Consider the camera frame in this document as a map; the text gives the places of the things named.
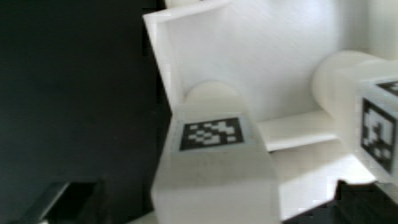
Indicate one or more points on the white chair leg block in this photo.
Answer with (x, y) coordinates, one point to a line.
(215, 184)

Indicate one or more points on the white chair leg with tags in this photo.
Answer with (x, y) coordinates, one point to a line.
(355, 94)

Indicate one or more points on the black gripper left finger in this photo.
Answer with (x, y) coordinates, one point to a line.
(71, 204)

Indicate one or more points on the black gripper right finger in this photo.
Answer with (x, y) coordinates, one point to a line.
(360, 206)

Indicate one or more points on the white chair seat part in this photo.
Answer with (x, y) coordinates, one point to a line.
(252, 43)

